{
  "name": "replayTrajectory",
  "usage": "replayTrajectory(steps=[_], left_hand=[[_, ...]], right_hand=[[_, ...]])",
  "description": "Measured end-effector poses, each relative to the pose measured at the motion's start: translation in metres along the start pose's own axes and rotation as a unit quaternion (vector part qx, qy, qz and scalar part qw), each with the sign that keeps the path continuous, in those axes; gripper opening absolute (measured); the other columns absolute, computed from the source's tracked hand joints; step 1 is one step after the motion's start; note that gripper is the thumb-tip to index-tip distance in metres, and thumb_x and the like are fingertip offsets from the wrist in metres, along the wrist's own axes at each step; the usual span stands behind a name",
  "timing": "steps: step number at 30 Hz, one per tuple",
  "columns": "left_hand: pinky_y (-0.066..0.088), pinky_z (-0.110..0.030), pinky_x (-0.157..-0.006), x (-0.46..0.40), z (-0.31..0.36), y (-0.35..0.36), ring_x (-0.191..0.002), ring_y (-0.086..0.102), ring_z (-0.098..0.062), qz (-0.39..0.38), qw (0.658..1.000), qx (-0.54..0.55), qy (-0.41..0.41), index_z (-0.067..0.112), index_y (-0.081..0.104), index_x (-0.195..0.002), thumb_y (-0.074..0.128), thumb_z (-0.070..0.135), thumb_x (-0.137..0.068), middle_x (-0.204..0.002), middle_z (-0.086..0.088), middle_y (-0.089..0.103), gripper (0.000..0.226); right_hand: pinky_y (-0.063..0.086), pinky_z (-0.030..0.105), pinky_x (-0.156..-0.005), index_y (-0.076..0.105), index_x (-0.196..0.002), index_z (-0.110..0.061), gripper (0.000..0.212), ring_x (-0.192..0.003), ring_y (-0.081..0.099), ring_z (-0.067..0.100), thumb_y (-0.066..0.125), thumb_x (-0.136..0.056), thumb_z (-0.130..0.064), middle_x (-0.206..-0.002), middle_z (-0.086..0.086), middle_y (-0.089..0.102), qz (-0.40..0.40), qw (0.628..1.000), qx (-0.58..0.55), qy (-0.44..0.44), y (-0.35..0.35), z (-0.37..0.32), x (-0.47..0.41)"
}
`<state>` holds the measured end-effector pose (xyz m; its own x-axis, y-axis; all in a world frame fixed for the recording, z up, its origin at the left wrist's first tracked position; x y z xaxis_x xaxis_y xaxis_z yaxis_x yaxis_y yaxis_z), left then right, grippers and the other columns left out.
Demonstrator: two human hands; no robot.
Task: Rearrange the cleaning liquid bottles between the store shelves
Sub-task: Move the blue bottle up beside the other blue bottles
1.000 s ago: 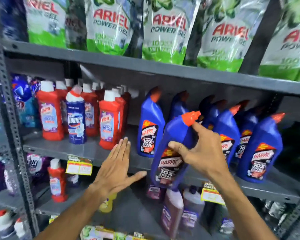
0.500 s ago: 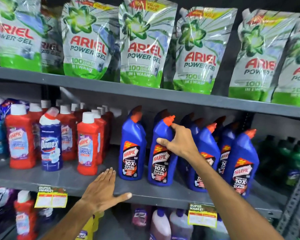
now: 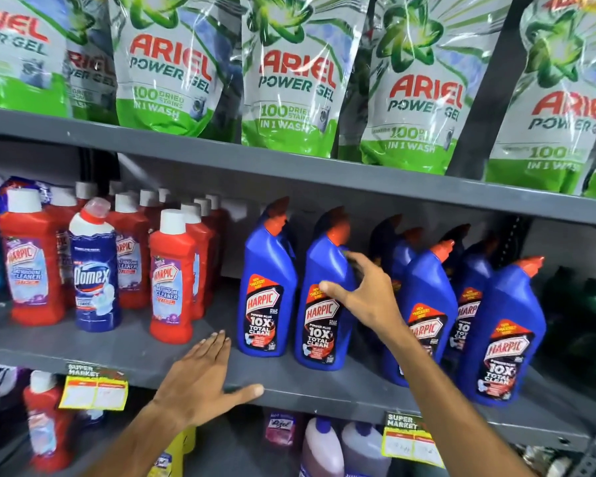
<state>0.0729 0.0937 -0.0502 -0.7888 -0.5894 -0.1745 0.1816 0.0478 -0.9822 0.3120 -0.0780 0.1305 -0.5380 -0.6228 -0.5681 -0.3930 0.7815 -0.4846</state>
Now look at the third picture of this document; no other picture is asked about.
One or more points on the person's left hand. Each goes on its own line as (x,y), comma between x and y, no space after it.
(193,387)

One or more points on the person's right hand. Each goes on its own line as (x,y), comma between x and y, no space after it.
(375,302)

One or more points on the person's right thumb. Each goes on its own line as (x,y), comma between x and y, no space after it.
(336,291)

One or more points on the person's left thumb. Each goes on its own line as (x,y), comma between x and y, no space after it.
(246,392)

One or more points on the blue toilet cleaner bottle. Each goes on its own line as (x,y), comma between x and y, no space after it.
(318,337)

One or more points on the person's left forearm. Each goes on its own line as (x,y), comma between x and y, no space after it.
(134,447)

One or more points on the person's right forearm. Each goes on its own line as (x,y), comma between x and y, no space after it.
(447,402)

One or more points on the yellow cleaner bottle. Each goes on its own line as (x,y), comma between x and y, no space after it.
(171,457)

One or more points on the grey metal shelf board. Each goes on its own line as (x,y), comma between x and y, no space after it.
(278,168)
(129,352)

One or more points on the yellow price tag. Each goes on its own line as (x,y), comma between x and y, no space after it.
(410,442)
(94,392)

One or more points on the group of red cleaner bottles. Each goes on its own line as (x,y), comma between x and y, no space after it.
(174,253)

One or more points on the row of blue cleaner bottles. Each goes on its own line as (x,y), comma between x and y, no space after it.
(501,312)

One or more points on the dark blue white-shouldered cleaner bottle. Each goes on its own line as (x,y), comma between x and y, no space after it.
(95,273)

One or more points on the red white-capped cleaner bottle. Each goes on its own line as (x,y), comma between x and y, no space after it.
(44,422)

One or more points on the row of green white detergent pouches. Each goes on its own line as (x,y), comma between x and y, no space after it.
(298,79)

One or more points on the dark grey shelf upright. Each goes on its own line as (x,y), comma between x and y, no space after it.
(486,94)

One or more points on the dark green bottles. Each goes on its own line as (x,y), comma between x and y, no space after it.
(583,312)

